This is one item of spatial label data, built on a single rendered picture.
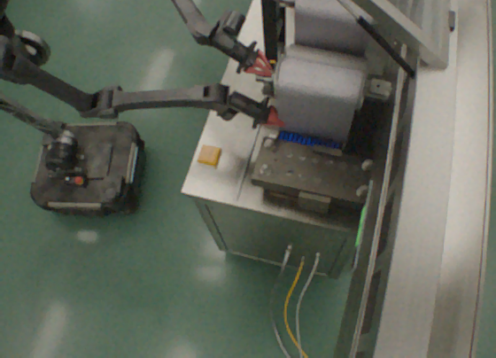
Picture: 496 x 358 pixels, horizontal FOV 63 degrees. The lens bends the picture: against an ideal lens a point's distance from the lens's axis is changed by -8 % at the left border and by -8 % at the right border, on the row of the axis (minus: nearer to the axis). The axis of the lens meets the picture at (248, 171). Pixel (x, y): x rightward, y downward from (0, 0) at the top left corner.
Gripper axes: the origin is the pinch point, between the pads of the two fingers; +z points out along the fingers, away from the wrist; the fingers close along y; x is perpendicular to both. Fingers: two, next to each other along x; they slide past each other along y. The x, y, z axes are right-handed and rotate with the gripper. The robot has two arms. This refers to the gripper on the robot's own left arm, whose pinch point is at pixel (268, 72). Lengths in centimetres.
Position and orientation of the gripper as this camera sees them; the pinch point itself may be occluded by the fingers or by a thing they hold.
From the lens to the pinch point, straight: 137.8
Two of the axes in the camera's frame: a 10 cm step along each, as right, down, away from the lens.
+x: 5.2, -2.7, -8.1
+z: 8.1, 4.6, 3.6
